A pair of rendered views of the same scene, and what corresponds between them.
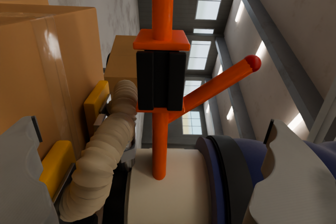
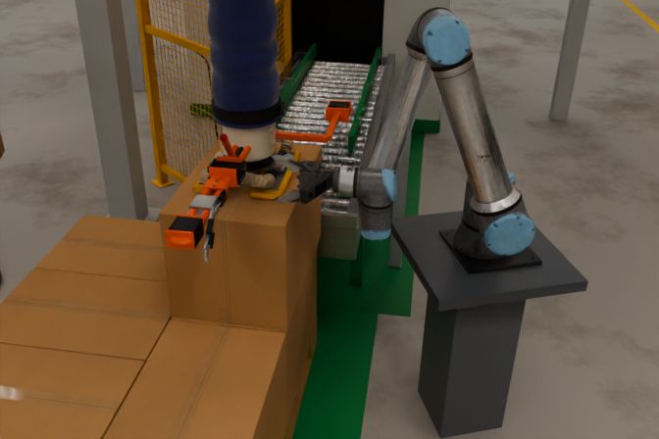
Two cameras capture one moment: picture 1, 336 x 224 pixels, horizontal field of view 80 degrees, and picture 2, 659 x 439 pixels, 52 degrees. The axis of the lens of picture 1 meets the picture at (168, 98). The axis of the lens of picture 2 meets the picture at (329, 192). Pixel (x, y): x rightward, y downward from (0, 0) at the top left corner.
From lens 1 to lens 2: 1.91 m
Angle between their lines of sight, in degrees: 59
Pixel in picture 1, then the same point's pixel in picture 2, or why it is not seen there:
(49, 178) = (267, 193)
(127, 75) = not seen: outside the picture
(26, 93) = (249, 211)
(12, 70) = (249, 216)
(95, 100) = not seen: hidden behind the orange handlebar
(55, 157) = (259, 194)
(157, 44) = (235, 179)
